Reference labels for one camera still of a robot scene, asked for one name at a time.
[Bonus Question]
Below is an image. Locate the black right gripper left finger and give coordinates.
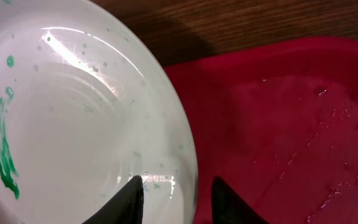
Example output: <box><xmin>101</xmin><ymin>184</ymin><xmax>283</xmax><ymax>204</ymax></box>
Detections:
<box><xmin>83</xmin><ymin>175</ymin><xmax>144</xmax><ymax>224</ymax></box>

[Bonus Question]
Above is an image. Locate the white plate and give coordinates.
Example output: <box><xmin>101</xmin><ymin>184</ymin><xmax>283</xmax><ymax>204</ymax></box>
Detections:
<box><xmin>0</xmin><ymin>0</ymin><xmax>198</xmax><ymax>223</ymax></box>

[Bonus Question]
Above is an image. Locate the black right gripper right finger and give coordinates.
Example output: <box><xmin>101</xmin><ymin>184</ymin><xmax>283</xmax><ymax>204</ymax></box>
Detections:
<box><xmin>211</xmin><ymin>177</ymin><xmax>269</xmax><ymax>224</ymax></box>

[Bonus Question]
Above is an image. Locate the red plastic tray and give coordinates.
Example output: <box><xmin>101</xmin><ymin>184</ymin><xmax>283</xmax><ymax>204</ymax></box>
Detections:
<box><xmin>165</xmin><ymin>37</ymin><xmax>358</xmax><ymax>223</ymax></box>

